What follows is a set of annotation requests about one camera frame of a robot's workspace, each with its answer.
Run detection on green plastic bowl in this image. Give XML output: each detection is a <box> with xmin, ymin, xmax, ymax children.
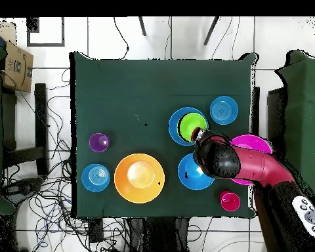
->
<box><xmin>177</xmin><ymin>112</ymin><xmax>209</xmax><ymax>143</ymax></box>

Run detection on blue plastic bowl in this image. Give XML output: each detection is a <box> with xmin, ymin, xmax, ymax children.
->
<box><xmin>177</xmin><ymin>152</ymin><xmax>216</xmax><ymax>191</ymax></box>
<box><xmin>168</xmin><ymin>106</ymin><xmax>209</xmax><ymax>147</ymax></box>

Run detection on large pink plastic bowl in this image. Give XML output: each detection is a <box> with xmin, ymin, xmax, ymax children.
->
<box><xmin>229</xmin><ymin>134</ymin><xmax>274</xmax><ymax>186</ymax></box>

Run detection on translucent blue shallow bowl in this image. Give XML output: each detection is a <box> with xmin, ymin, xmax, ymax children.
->
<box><xmin>209</xmin><ymin>95</ymin><xmax>239</xmax><ymax>126</ymax></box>
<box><xmin>81</xmin><ymin>163</ymin><xmax>111</xmax><ymax>193</ymax></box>

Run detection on large orange plastic bowl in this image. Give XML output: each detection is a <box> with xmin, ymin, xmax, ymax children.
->
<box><xmin>114</xmin><ymin>152</ymin><xmax>165</xmax><ymax>205</ymax></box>

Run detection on red plastic cup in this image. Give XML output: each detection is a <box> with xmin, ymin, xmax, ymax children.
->
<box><xmin>219</xmin><ymin>190</ymin><xmax>242</xmax><ymax>213</ymax></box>

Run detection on dark green table cloth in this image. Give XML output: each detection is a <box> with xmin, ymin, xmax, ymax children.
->
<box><xmin>69</xmin><ymin>51</ymin><xmax>259</xmax><ymax>219</ymax></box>

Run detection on purple plastic cup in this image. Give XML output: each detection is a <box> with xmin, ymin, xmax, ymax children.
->
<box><xmin>88</xmin><ymin>133</ymin><xmax>111</xmax><ymax>153</ymax></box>

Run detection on dark grey tripod leg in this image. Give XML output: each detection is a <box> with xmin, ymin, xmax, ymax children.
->
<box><xmin>138</xmin><ymin>16</ymin><xmax>148</xmax><ymax>37</ymax></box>
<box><xmin>203</xmin><ymin>16</ymin><xmax>221</xmax><ymax>46</ymax></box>

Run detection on black table foot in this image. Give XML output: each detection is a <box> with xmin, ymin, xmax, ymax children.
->
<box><xmin>87</xmin><ymin>217</ymin><xmax>104</xmax><ymax>243</ymax></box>

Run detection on cardboard box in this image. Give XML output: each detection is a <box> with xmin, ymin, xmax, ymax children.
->
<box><xmin>0</xmin><ymin>40</ymin><xmax>34</xmax><ymax>93</ymax></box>

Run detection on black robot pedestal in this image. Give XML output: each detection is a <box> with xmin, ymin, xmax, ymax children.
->
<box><xmin>125</xmin><ymin>217</ymin><xmax>191</xmax><ymax>252</ymax></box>

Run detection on thin black cable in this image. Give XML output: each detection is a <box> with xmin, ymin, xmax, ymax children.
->
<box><xmin>113</xmin><ymin>16</ymin><xmax>130</xmax><ymax>60</ymax></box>

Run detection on tangle of floor cables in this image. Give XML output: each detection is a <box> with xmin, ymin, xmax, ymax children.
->
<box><xmin>2</xmin><ymin>68</ymin><xmax>127</xmax><ymax>252</ymax></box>

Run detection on black stool frame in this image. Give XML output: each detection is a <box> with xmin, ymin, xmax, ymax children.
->
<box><xmin>1</xmin><ymin>83</ymin><xmax>50</xmax><ymax>177</ymax></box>

